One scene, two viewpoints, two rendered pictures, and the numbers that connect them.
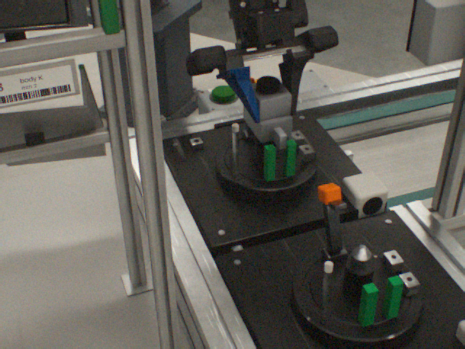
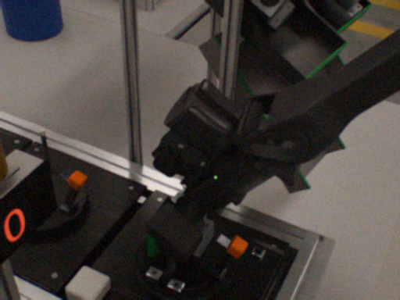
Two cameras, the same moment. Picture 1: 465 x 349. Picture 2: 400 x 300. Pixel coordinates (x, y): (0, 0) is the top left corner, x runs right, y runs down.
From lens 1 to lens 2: 1.16 m
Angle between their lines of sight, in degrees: 91
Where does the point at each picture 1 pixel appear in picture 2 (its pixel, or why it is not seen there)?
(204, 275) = (145, 179)
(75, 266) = (260, 205)
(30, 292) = not seen: hidden behind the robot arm
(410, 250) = (25, 260)
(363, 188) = (85, 275)
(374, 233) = (58, 258)
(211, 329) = (113, 158)
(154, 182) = (128, 53)
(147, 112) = (126, 10)
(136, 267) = not seen: hidden behind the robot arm
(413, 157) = not seen: outside the picture
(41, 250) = (291, 201)
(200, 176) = (221, 231)
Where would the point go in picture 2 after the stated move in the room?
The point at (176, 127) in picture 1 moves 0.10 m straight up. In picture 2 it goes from (307, 276) to (319, 232)
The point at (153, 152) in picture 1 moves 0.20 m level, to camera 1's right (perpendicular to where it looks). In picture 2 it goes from (126, 35) to (8, 80)
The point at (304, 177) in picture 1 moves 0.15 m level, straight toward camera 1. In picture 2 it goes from (139, 258) to (91, 195)
